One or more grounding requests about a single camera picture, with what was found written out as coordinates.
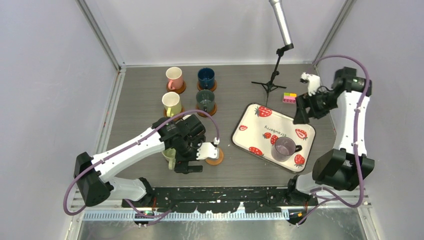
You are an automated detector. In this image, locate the pink yellow green toy block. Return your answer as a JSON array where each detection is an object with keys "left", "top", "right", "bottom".
[{"left": 282, "top": 92, "right": 297, "bottom": 104}]

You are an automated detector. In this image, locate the ridged wooden coaster four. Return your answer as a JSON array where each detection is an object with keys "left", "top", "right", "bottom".
[{"left": 196, "top": 103, "right": 218, "bottom": 118}]

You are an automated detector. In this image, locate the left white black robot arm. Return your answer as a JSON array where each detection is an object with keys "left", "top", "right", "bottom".
[{"left": 74, "top": 115, "right": 206, "bottom": 207}]

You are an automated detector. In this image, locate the light orange coaster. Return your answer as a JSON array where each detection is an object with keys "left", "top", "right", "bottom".
[{"left": 205, "top": 148, "right": 224, "bottom": 166}]

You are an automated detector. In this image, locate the ridged wooden coaster three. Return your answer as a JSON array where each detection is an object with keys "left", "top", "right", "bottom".
[{"left": 163, "top": 107, "right": 185, "bottom": 122}]

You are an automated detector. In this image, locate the dark green mug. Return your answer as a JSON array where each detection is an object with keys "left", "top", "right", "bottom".
[{"left": 195, "top": 89, "right": 215, "bottom": 113}]

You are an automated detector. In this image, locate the pink mug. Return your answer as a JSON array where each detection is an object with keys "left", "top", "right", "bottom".
[{"left": 165, "top": 66, "right": 184, "bottom": 91}]

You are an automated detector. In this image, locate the purple mug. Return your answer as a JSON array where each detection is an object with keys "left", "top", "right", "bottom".
[{"left": 271, "top": 136, "right": 303, "bottom": 162}]

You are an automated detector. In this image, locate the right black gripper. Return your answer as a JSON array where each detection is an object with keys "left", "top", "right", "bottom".
[{"left": 293, "top": 87, "right": 338, "bottom": 125}]

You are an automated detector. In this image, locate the aluminium front rail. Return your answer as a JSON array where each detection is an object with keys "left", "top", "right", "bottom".
[{"left": 70, "top": 185, "right": 373, "bottom": 212}]

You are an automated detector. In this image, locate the light green mug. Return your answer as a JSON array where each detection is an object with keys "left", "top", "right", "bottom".
[{"left": 161, "top": 148, "right": 176, "bottom": 170}]

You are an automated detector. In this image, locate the ridged wooden coaster two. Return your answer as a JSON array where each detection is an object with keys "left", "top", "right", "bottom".
[{"left": 197, "top": 80, "right": 218, "bottom": 92}]

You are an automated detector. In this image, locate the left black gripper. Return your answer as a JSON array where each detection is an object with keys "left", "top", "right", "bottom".
[{"left": 175, "top": 135, "right": 206, "bottom": 173}]

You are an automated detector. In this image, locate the ridged wooden coaster one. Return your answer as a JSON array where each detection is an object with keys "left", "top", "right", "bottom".
[{"left": 166, "top": 81, "right": 187, "bottom": 94}]

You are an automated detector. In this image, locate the white strawberry serving tray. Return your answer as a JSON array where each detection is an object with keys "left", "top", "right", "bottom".
[{"left": 231, "top": 103, "right": 316, "bottom": 173}]

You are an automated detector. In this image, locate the black tripod microphone stand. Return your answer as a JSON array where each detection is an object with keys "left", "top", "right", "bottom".
[{"left": 251, "top": 43, "right": 294, "bottom": 106}]

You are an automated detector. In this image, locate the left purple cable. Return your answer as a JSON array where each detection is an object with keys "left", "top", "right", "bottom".
[{"left": 62, "top": 109, "right": 221, "bottom": 227}]

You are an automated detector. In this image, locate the yellow-green handled mug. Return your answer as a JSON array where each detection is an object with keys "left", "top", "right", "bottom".
[{"left": 161, "top": 92, "right": 183, "bottom": 118}]

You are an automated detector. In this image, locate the dark blue mug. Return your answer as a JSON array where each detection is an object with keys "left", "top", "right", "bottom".
[{"left": 197, "top": 67, "right": 215, "bottom": 90}]

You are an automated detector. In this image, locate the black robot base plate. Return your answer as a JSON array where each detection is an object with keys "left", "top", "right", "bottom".
[{"left": 119, "top": 186, "right": 320, "bottom": 214}]

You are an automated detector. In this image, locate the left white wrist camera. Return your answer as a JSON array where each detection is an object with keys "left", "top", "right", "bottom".
[{"left": 196, "top": 137, "right": 221, "bottom": 160}]

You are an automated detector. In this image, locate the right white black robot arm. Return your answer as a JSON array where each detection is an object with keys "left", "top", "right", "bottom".
[{"left": 285, "top": 67, "right": 375, "bottom": 205}]

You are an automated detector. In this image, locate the silver microphone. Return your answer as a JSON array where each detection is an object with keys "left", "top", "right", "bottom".
[{"left": 268, "top": 0, "right": 293, "bottom": 46}]

